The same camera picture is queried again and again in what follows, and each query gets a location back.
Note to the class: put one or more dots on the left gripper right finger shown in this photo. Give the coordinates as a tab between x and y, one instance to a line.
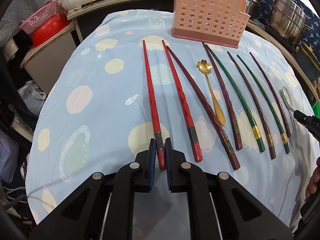
174	159

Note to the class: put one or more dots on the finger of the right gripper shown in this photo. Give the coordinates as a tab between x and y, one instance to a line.
311	123

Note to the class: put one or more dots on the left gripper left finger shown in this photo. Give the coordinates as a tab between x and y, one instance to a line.
144	181

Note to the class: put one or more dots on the red chopstick with grey band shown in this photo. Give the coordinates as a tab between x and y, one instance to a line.
154	113

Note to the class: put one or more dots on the silver spoon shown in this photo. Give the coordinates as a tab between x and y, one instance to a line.
288	99

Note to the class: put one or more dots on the thin dark maroon chopstick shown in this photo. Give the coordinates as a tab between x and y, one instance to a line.
283	116

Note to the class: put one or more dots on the person's right hand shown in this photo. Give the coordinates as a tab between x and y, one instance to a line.
314	180

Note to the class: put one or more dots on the green chopstick gold band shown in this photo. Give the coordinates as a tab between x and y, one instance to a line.
251	119

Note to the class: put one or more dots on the long dark maroon chopstick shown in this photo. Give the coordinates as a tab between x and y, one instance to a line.
213	118

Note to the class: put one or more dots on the stacked yellow green bowls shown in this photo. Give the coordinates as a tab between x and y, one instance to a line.
307	61

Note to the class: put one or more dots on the blue patterned tablecloth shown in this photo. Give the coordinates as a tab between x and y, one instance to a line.
97	115

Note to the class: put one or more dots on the steel steamer pot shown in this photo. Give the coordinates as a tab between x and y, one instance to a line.
288	20

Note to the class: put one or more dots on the silver rice cooker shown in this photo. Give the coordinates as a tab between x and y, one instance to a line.
253	7

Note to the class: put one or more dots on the pink perforated utensil holder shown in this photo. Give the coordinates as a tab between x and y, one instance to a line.
219	22

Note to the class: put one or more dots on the red plastic basin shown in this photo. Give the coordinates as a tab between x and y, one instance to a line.
49	29

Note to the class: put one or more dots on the pink plastic basket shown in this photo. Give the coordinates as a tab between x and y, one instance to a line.
39	17

